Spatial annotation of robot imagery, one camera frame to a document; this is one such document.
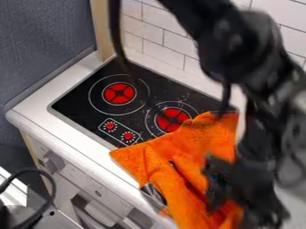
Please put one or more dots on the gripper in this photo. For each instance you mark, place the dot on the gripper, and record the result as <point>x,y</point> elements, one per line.
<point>255,190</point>

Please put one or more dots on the orange cloth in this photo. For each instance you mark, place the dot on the orange cloth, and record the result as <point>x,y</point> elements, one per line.
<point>179,158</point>

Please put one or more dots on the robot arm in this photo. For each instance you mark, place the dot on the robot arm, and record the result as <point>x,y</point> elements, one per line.
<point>239,44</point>

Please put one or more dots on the toy stove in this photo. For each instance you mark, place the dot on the toy stove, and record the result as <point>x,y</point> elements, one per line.
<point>79,104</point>

